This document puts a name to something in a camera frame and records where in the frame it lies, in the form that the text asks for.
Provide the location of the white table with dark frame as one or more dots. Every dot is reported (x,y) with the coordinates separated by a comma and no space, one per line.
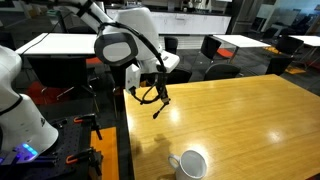
(60,43)

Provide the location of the white table with metal legs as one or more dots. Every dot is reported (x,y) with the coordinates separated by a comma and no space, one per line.
(310,40)
(240,40)

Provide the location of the coffee machine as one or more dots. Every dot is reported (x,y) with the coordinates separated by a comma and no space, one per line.
(188,5)

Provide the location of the white counter cabinet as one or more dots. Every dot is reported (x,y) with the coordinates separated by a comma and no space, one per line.
(200,23)

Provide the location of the black marker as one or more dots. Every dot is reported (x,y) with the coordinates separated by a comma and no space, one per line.
(159,111)

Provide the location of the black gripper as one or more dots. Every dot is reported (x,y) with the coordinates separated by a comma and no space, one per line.
(154,80)

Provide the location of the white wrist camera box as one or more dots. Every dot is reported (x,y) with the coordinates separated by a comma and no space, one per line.
(132,78)

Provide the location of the red chair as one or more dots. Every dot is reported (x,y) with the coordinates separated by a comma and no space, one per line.
(40,91)

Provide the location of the orange and black clamp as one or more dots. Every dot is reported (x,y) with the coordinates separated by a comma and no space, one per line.
(85,118)
(83,156)

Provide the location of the black office chair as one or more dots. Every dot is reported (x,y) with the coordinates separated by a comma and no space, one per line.
(210,46)
(221,71)
(289,44)
(171,48)
(279,65)
(181,76)

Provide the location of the white ceramic mug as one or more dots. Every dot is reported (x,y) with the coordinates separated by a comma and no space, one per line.
(191,163)

